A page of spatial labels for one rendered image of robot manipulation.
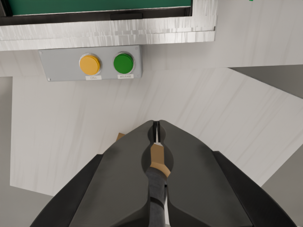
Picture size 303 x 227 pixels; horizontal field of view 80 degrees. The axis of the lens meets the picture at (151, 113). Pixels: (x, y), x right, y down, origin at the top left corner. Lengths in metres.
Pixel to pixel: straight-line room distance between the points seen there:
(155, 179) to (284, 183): 2.03
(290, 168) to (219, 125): 1.75
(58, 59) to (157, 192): 0.40
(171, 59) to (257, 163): 0.48
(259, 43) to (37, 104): 0.63
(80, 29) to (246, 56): 0.40
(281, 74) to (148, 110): 1.30
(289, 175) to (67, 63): 2.26
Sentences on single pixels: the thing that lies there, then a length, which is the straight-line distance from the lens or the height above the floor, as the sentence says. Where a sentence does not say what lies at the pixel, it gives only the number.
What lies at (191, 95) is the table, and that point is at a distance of 0.54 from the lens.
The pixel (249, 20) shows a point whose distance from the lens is 0.53.
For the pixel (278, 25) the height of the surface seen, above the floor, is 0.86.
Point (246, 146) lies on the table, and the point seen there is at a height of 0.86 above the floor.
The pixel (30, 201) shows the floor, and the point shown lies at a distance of 2.68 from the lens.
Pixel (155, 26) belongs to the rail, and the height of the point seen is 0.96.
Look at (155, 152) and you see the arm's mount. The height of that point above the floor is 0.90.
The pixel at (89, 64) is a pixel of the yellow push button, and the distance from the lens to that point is 0.40.
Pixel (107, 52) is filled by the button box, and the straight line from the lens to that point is 0.40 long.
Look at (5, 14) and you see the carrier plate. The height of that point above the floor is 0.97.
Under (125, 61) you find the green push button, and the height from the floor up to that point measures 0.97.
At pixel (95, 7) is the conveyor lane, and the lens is 0.41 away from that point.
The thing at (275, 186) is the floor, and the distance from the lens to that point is 2.44.
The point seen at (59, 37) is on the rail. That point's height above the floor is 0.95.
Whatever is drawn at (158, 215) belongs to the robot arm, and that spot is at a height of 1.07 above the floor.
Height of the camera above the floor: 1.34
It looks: 62 degrees down
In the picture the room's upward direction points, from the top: 179 degrees counter-clockwise
